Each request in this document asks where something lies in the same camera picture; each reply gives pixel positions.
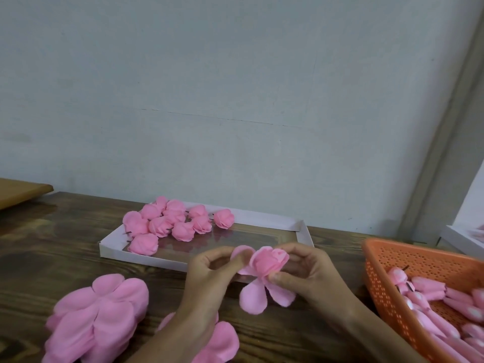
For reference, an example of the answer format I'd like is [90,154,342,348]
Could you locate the person's left hand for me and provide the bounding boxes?
[177,246,255,333]

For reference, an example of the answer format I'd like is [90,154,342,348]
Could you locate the person's right hand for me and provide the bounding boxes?
[268,241,360,326]

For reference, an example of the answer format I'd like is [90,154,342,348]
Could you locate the stack of pink petals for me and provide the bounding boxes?
[157,311,240,363]
[42,273,151,363]

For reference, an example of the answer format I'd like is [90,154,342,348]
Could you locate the white shallow tray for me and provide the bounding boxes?
[99,202,315,273]

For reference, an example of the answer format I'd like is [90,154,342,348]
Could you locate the pink petal flower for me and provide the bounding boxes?
[163,199,188,224]

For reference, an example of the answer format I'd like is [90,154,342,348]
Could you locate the group of finished pink roses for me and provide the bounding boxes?
[122,196,236,256]

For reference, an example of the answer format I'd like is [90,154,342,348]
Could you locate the pink rose buds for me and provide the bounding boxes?
[386,266,484,363]

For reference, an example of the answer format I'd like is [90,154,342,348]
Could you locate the person's right forearm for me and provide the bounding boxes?
[333,305,428,363]

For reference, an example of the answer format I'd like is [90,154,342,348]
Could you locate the person's left forearm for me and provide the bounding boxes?
[127,314,216,363]

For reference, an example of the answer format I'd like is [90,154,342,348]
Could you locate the orange plastic basket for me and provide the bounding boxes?
[362,238,484,363]

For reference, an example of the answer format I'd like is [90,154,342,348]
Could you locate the grey door frame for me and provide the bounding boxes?
[397,0,484,240]

